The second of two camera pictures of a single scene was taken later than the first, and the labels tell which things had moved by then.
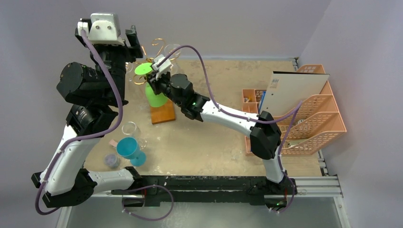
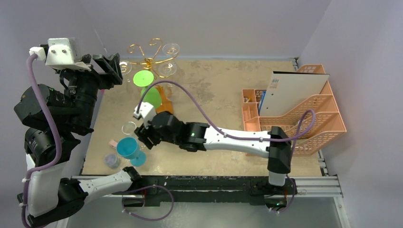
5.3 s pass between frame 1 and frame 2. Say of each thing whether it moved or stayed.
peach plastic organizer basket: stayed
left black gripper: moved
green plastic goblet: moved
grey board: stayed
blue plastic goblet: stayed
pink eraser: stayed
